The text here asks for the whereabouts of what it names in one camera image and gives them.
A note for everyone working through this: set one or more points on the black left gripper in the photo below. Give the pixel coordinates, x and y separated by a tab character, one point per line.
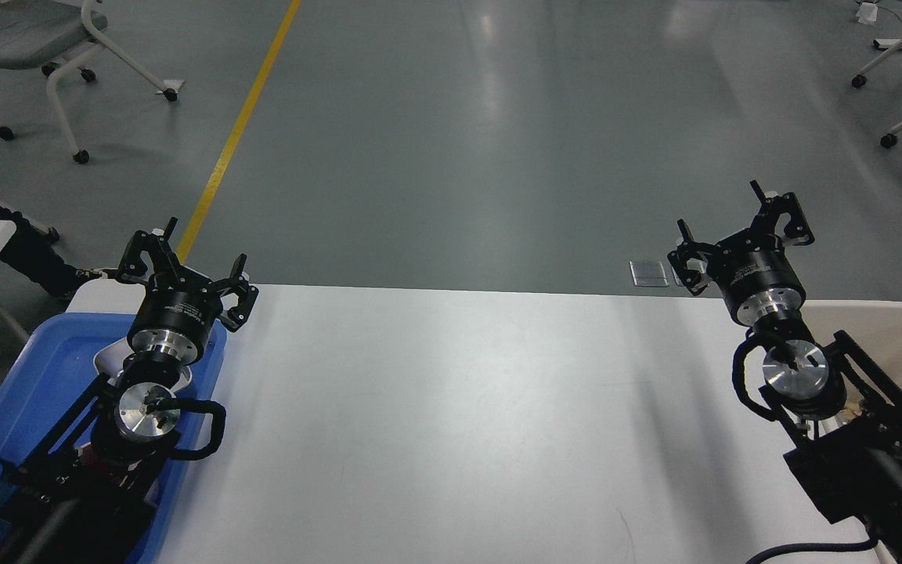
180	309

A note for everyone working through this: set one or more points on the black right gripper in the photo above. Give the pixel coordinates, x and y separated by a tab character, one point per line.
752	272

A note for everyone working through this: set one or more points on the stainless steel rectangular tray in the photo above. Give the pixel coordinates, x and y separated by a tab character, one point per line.
110	361

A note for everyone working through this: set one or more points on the pink HOME mug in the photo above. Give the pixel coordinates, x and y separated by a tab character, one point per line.
117	474

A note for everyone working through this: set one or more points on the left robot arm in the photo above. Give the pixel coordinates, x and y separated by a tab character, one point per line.
83	494

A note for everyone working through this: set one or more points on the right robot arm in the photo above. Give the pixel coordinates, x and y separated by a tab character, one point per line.
841	410

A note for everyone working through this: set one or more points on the floor socket plate left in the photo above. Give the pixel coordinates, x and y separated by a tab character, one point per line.
647	273

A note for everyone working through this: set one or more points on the blue plastic tray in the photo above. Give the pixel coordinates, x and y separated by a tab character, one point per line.
55	367

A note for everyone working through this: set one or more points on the person in beige hoodie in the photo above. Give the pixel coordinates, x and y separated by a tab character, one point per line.
31	255

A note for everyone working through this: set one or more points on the white power adapter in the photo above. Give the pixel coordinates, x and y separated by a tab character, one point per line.
867	13

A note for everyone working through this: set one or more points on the grey office chair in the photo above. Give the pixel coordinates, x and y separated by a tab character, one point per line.
35	33

